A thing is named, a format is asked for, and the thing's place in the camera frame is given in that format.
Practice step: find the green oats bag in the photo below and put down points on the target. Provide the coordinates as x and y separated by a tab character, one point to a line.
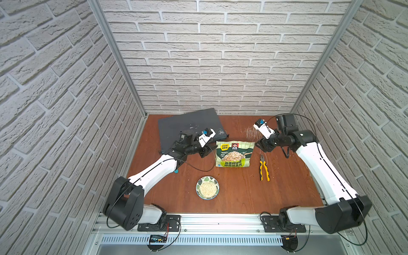
234	154

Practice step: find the controller board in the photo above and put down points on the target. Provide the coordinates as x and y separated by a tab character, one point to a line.
290	243
156	242

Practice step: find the right controller board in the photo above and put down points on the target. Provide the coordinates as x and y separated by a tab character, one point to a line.
290	243

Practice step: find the aluminium front rail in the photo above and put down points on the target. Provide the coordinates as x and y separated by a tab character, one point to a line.
224	224

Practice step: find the oats pile in bowl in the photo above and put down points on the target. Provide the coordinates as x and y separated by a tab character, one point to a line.
208	189

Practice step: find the yellow black pliers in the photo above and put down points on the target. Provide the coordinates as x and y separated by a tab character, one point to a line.
263	170

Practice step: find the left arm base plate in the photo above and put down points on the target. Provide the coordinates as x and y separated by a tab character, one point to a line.
169	223

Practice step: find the left controller board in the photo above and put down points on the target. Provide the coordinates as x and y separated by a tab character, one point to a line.
156	242

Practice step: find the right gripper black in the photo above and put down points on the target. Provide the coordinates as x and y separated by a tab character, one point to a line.
265	141

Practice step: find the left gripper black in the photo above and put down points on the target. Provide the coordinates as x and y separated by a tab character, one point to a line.
205	146

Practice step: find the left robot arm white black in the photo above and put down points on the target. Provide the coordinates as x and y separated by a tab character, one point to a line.
125	202

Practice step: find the leaf pattern breakfast bowl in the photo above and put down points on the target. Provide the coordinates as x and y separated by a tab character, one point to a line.
206	179

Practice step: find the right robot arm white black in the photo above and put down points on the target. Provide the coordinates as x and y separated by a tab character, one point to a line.
344	208

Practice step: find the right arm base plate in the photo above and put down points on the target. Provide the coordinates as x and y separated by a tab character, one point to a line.
274	224

